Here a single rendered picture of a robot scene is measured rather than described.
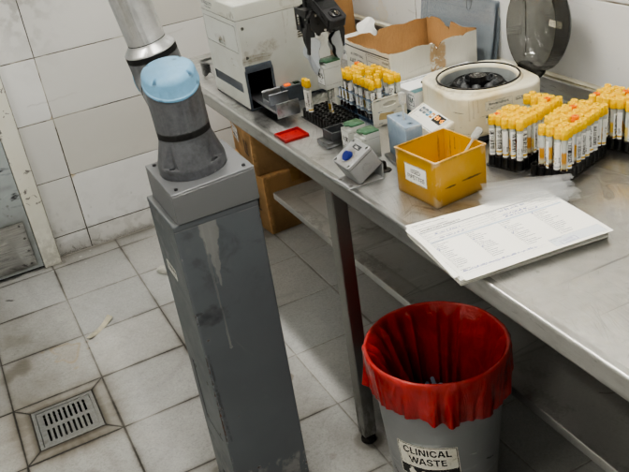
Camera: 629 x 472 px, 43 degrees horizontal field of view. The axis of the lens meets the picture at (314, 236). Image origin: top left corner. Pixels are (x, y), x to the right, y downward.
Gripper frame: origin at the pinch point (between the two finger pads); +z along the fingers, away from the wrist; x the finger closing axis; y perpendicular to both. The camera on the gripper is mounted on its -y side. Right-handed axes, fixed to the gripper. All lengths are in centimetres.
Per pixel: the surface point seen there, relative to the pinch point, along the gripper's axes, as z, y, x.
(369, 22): 8, 55, -43
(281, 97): 13.5, 26.8, 2.1
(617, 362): 19, -101, 11
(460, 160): 10.5, -45.7, -3.7
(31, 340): 107, 110, 84
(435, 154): 14.3, -32.7, -6.7
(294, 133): 18.8, 13.1, 5.7
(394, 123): 9.6, -20.9, -4.2
